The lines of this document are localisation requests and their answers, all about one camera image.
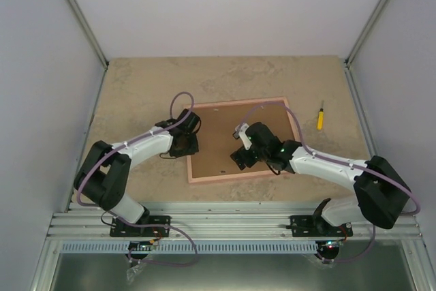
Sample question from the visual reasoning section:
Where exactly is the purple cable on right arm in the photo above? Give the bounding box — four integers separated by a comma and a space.
240, 102, 422, 265

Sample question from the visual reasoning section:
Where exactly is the pink picture frame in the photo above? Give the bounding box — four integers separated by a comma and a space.
183, 97, 302, 185

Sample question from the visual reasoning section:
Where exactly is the left aluminium corner post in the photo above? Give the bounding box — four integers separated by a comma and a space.
66, 0, 109, 70

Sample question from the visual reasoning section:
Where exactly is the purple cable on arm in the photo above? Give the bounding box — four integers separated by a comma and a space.
75, 91, 199, 267
240, 102, 422, 265

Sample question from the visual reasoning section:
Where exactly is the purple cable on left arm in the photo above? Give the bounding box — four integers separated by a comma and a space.
75, 91, 199, 267

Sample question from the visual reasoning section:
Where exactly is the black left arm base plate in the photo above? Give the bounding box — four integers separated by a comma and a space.
109, 215, 171, 239

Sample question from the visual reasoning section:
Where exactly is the aluminium rail mounting base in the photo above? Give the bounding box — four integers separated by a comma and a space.
47, 201, 423, 241

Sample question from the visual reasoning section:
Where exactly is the brown frame backing board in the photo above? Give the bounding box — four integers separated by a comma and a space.
190, 102, 297, 179

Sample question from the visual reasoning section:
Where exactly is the aluminium corner post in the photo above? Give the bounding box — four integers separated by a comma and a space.
344, 0, 390, 69
66, 0, 109, 70

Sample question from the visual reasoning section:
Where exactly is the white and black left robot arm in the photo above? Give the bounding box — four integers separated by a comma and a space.
74, 109, 201, 236

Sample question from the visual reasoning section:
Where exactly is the right aluminium corner post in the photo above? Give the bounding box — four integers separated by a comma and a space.
344, 0, 390, 69

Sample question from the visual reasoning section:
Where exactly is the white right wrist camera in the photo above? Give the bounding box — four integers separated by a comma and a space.
232, 123, 252, 150

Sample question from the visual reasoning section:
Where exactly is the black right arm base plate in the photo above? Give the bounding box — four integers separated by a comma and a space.
285, 215, 354, 238

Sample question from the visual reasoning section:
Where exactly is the yellow handled screwdriver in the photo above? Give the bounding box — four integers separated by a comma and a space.
317, 101, 324, 131

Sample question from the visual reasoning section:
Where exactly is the grey slotted cable duct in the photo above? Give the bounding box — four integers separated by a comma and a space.
59, 241, 341, 254

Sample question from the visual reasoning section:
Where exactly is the clear plastic bag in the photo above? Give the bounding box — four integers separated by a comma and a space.
126, 263, 144, 285

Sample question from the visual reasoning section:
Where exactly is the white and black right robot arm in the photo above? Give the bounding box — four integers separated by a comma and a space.
230, 122, 411, 236

